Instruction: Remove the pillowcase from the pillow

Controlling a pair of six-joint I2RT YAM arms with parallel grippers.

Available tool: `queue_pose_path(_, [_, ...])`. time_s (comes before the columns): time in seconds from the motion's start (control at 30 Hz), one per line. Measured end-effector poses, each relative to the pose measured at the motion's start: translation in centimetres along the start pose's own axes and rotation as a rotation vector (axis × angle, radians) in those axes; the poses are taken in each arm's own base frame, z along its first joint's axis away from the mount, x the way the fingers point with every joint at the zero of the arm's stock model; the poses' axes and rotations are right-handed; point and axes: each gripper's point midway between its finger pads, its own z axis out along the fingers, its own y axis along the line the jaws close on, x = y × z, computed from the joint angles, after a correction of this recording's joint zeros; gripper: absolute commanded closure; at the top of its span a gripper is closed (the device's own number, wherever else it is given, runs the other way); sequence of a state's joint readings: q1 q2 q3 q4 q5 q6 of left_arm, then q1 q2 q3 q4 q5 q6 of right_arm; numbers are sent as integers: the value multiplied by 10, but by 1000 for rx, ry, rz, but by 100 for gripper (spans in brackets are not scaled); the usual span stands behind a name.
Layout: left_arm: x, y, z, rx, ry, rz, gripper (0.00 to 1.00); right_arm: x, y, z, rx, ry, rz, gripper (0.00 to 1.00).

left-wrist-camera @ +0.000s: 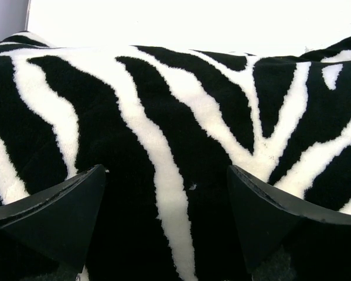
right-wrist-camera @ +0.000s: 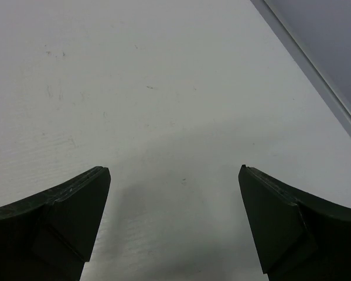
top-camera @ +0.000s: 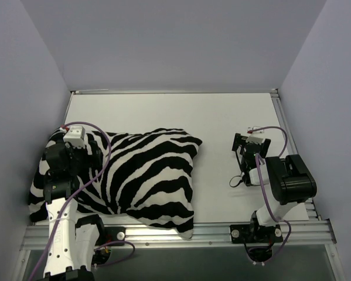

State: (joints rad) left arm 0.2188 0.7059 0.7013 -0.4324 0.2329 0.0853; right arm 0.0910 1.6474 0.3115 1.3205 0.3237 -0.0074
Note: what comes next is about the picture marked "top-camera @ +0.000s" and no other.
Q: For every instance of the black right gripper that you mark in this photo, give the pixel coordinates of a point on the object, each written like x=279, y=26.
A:
x=237, y=141

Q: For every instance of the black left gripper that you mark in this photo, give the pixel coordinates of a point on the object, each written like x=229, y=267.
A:
x=94, y=150

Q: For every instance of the zebra striped pillowcase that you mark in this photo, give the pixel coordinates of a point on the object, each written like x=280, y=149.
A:
x=148, y=178

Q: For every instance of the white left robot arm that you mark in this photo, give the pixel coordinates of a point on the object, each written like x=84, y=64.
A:
x=71, y=241

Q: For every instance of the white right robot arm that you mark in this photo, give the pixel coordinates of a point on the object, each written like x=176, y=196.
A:
x=254, y=172

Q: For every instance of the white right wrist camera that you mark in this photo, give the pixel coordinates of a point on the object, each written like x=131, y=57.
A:
x=256, y=137

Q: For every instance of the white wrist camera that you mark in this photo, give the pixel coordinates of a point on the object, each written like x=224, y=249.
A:
x=74, y=135
x=256, y=137

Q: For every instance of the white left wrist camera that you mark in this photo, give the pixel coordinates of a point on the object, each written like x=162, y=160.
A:
x=74, y=135

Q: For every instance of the aluminium right side rail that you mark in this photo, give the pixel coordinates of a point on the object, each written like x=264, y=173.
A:
x=292, y=152

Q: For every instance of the aluminium rail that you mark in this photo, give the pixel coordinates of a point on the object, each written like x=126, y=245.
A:
x=214, y=235
x=111, y=92
x=292, y=152

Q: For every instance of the aluminium back rail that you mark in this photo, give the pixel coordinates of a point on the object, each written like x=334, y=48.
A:
x=111, y=92

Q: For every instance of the aluminium front rail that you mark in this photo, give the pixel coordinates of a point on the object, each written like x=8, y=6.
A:
x=214, y=235

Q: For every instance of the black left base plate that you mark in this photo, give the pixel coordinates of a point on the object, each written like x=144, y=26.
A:
x=112, y=233

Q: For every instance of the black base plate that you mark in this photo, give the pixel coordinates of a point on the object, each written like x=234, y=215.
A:
x=239, y=233
x=112, y=233

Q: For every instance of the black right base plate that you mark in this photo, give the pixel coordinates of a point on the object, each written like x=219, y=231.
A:
x=239, y=233

